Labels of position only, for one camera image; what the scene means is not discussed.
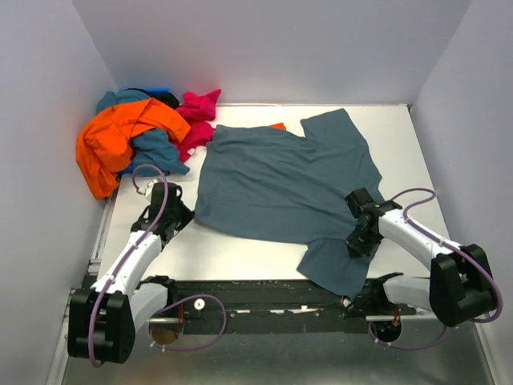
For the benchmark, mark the aluminium extrusion frame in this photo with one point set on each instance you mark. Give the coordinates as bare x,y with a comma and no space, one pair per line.
80,305

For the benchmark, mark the grey-blue t-shirt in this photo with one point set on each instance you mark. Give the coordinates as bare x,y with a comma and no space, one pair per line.
272,185

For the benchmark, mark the orange t-shirt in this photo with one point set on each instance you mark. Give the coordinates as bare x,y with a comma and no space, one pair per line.
104,145
280,126

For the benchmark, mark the crumpled orange t-shirt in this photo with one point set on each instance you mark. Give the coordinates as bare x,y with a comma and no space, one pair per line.
104,145

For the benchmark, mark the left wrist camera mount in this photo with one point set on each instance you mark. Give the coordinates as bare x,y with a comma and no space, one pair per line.
146,191

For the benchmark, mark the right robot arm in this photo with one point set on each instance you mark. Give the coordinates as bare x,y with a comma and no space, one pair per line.
460,287

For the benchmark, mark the teal blue t-shirt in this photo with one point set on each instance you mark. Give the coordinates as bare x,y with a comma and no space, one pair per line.
151,147

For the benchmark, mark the black garment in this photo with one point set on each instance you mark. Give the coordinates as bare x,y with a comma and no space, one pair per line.
169,99

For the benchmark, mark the magenta t-shirt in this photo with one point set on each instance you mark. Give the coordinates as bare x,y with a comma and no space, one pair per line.
198,111

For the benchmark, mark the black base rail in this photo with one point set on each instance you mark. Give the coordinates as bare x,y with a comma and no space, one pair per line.
271,307

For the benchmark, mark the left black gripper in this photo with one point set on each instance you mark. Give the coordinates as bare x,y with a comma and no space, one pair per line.
181,216

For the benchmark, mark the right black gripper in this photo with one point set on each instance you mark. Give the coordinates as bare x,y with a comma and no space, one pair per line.
361,239

